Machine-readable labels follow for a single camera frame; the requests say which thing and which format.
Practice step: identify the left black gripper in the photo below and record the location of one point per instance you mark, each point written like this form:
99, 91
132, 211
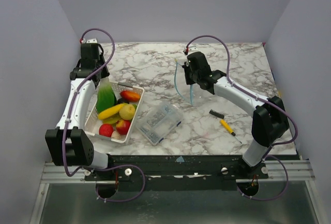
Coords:
105, 72

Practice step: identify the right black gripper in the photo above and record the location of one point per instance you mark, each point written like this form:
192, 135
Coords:
188, 72

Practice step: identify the clear zip top bag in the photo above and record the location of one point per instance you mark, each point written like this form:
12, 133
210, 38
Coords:
191, 94

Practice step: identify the green leafy vegetable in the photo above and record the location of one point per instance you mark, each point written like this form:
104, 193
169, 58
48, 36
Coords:
104, 97

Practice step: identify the yellow lemon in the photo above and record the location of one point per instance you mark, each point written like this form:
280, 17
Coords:
127, 112

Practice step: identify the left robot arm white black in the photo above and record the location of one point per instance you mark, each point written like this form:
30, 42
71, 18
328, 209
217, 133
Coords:
68, 139

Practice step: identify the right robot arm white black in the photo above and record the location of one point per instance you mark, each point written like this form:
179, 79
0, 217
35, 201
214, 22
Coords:
268, 121

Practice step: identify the black bit holder strip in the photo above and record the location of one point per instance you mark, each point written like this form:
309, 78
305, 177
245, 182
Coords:
216, 114

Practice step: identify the orange red mango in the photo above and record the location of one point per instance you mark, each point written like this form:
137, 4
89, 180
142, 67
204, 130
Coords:
130, 96

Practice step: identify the black avocado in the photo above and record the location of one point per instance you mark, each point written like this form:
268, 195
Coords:
122, 100

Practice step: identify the yellow banana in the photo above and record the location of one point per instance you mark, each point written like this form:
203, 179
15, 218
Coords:
111, 111

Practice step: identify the clear plastic screw box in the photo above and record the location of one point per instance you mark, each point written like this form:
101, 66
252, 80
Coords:
159, 122

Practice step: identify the white perforated plastic basket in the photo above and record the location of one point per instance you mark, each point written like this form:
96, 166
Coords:
93, 123

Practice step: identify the red strawberry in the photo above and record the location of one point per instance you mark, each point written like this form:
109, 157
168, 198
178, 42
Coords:
106, 130

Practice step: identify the red yellow apple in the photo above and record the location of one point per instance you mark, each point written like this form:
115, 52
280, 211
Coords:
123, 126

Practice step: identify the white garlic bulb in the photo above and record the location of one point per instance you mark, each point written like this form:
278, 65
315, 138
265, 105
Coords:
115, 135

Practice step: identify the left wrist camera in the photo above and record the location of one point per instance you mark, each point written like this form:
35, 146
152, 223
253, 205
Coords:
83, 41

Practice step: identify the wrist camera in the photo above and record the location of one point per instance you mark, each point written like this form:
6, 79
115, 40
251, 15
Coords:
190, 49
83, 41

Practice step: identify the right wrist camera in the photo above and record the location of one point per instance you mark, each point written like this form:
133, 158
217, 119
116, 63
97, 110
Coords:
190, 49

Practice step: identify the yellow handled screwdriver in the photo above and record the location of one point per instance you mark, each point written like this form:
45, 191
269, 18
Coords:
229, 129

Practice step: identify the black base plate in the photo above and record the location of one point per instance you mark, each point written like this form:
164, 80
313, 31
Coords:
175, 173

